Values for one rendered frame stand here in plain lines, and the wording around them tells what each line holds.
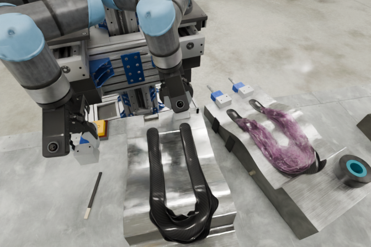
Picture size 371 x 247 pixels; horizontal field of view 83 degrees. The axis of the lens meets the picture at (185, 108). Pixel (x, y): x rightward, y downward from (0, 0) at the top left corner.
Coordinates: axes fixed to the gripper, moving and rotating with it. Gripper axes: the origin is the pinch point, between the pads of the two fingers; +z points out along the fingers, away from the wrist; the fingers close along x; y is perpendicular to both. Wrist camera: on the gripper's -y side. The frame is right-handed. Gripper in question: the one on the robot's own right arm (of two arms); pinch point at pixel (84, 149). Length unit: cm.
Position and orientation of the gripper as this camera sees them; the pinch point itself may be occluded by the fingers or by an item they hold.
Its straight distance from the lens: 65.2
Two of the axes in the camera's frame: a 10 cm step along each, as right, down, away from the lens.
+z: 0.0, 6.5, 7.6
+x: -9.8, 1.4, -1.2
